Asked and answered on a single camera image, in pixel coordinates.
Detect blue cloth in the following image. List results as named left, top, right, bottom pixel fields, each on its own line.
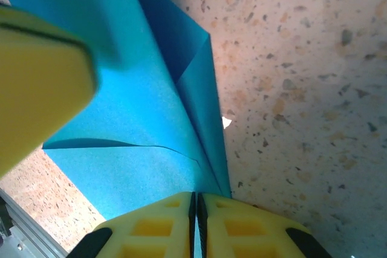
left=0, top=0, right=232, bottom=221

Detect aluminium frame beam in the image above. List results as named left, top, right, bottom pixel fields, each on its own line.
left=0, top=188, right=69, bottom=258

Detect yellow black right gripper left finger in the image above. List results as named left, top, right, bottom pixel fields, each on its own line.
left=66, top=191, right=197, bottom=258

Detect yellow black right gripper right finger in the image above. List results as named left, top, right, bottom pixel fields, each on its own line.
left=197, top=193, right=333, bottom=258

